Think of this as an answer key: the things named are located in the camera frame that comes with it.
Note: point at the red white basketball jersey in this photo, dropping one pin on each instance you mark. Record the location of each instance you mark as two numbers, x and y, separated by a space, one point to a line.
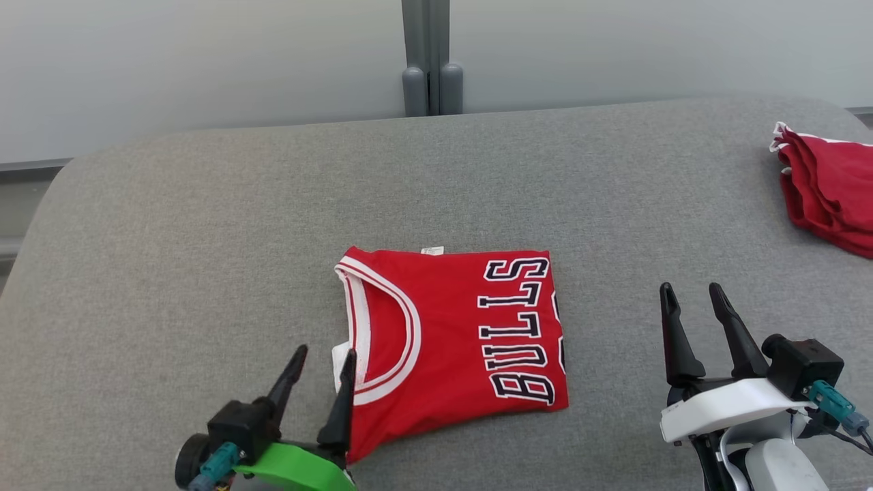
832 191
450 341

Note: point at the grey aluminium partition post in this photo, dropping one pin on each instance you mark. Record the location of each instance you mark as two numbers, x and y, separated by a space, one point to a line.
415 34

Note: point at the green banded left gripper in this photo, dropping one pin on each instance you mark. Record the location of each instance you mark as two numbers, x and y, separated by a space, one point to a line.
300 470

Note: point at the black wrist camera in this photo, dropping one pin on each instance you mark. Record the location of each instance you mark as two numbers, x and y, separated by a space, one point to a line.
242 426
808 365

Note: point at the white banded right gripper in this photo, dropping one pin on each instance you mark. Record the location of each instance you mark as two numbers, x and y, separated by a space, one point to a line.
730 409

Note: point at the grey wall base strip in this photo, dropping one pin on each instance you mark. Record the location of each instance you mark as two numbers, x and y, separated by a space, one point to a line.
34 166
861 116

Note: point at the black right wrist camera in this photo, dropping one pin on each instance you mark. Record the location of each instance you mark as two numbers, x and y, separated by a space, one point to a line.
808 365

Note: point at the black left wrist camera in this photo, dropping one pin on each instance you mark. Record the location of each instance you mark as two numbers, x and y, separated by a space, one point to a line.
242 426

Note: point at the grey rounded post foot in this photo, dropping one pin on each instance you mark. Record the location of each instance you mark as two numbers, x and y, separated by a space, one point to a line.
414 92
451 88

